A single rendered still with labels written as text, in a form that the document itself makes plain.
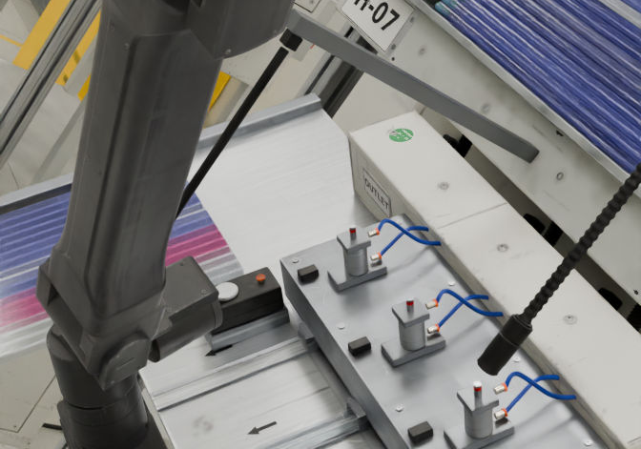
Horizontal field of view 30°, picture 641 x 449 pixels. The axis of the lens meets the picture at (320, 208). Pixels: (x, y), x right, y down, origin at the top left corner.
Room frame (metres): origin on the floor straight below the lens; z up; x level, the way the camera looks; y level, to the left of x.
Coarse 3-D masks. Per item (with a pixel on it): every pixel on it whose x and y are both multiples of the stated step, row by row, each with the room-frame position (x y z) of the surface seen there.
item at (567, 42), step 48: (480, 0) 1.23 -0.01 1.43; (528, 0) 1.18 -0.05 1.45; (576, 0) 1.14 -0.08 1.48; (624, 0) 1.10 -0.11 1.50; (528, 48) 1.15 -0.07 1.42; (576, 48) 1.12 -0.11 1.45; (624, 48) 1.08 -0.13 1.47; (576, 96) 1.09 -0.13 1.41; (624, 96) 1.05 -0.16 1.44; (624, 144) 1.02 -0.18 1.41
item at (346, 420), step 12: (324, 420) 0.96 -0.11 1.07; (336, 420) 0.96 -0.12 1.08; (348, 420) 0.96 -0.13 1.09; (300, 432) 0.95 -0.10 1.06; (312, 432) 0.95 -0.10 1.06; (324, 432) 0.95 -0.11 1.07; (336, 432) 0.95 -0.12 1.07; (264, 444) 0.93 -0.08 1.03; (276, 444) 0.93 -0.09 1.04; (288, 444) 0.93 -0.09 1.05; (300, 444) 0.94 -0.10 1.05; (312, 444) 0.95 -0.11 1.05
